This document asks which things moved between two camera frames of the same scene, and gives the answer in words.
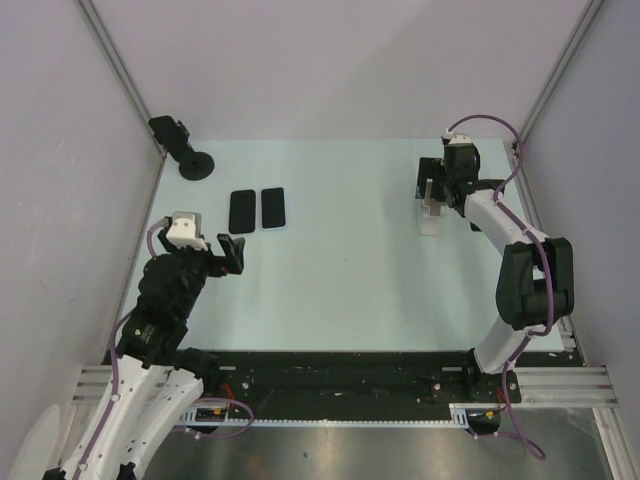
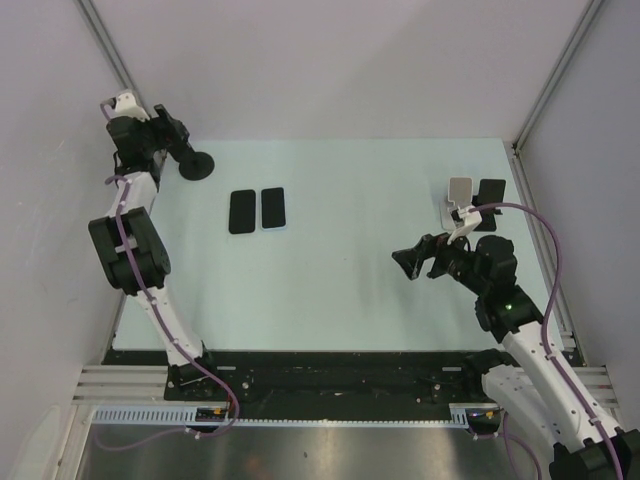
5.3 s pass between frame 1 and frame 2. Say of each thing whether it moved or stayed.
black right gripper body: moved
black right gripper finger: moved
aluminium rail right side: stayed
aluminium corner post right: stayed
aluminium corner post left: stayed
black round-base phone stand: stayed
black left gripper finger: moved
